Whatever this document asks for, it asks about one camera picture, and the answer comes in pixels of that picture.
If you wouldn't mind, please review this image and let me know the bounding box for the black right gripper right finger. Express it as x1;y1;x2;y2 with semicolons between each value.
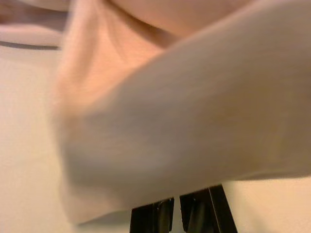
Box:
179;183;239;233

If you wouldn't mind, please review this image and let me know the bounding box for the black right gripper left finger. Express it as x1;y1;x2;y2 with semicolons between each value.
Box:
130;198;175;233

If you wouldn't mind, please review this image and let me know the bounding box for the pink dotted pillow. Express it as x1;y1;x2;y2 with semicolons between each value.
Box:
52;0;311;225

